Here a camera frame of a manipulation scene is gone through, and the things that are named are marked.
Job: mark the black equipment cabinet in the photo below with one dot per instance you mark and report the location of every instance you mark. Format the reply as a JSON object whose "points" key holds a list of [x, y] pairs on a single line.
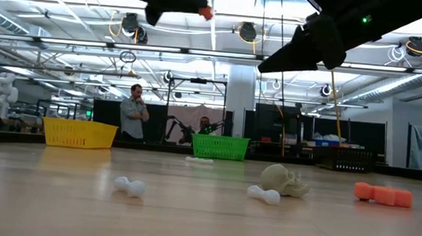
{"points": [[274, 122]]}

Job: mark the blue storage bin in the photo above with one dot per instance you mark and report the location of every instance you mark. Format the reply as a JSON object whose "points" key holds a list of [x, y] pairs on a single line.
{"points": [[326, 142]]}

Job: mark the green plastic basket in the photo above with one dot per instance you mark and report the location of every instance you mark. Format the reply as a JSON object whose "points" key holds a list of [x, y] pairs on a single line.
{"points": [[220, 147]]}

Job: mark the white structural column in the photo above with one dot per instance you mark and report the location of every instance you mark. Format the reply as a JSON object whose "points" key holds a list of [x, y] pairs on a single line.
{"points": [[241, 98]]}

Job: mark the small white plastic bone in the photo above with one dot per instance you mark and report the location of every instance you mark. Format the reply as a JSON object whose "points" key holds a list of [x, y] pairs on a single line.
{"points": [[131, 187], [206, 161], [265, 195], [193, 160]]}

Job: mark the pink curtain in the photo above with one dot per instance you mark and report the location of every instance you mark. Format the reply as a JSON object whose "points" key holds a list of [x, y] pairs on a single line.
{"points": [[192, 113]]}

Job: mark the black plastic basket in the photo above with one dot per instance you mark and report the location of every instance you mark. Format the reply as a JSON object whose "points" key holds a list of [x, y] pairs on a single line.
{"points": [[346, 159]]}

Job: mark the person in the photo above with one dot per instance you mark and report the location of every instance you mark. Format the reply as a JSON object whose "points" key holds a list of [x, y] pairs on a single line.
{"points": [[205, 125], [133, 116]]}

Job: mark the long ceiling light strip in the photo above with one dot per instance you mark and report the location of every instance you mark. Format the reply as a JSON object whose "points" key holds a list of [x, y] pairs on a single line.
{"points": [[145, 48]]}

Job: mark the white robot figure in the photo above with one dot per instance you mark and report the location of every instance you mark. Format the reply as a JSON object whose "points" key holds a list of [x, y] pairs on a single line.
{"points": [[2, 96]]}

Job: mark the black partition panel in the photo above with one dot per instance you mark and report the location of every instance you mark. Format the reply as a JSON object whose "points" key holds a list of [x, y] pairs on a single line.
{"points": [[107, 114]]}

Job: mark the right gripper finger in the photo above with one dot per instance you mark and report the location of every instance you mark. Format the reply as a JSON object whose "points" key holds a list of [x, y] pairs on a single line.
{"points": [[297, 57]]}

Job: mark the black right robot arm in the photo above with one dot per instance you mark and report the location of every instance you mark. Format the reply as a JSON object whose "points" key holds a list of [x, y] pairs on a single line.
{"points": [[389, 15]]}

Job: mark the yellow plastic basket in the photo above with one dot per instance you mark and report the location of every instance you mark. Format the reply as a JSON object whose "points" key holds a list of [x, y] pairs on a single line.
{"points": [[79, 134]]}

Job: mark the black background robot arm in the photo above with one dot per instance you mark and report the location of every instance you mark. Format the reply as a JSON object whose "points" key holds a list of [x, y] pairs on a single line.
{"points": [[216, 127], [186, 131]]}

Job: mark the small beige plastic skull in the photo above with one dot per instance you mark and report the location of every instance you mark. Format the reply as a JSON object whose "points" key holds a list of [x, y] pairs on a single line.
{"points": [[281, 179]]}

